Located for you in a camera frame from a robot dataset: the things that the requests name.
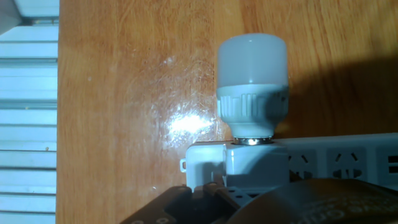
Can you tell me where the white power strip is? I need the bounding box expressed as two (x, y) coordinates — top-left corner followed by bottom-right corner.
(275, 133), (398, 191)

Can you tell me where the brown wooden board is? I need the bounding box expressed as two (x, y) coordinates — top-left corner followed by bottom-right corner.
(56, 0), (398, 224)

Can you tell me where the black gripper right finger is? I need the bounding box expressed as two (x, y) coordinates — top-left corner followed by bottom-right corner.
(288, 170), (304, 183)

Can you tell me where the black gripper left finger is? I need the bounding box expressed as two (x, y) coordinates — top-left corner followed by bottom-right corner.
(119, 182), (252, 224)

